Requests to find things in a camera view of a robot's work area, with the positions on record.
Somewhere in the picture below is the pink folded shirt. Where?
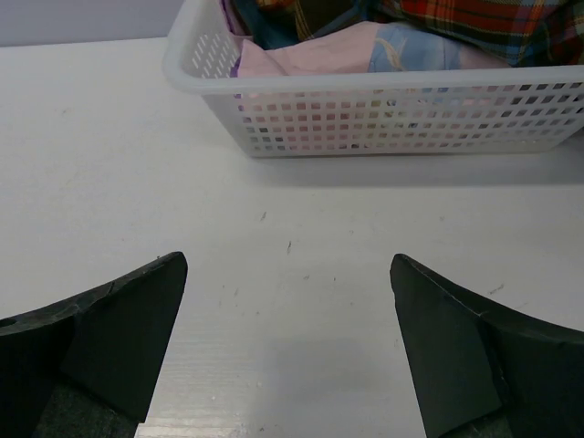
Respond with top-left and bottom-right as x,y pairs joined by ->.
233,22 -> 507,78

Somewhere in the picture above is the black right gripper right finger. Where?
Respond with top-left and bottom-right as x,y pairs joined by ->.
390,254 -> 583,437

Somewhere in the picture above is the white plastic laundry basket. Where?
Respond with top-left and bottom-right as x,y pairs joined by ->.
162,1 -> 583,158

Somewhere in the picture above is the red plaid long sleeve shirt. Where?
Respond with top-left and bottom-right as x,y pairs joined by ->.
236,0 -> 584,68

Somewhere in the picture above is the blue tan patchwork shirt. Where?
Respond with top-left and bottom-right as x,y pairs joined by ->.
368,23 -> 462,73

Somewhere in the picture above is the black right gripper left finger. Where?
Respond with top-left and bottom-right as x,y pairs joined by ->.
1,252 -> 188,437

